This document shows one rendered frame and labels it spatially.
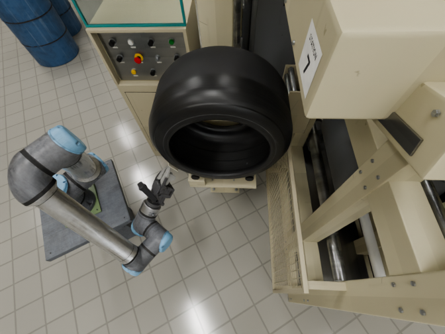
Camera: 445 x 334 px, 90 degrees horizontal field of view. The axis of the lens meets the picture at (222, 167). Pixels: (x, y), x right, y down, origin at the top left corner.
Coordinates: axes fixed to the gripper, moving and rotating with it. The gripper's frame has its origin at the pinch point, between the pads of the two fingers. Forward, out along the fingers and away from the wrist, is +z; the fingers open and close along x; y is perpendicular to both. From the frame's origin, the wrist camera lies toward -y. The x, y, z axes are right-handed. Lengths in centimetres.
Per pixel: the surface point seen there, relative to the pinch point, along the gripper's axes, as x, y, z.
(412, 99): 72, -16, 50
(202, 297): 10, 74, -90
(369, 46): 68, -28, 50
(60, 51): -312, -28, -6
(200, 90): 22.6, -17.3, 36.6
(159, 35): -58, -7, 53
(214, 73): 21, -14, 43
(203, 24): -4, -13, 59
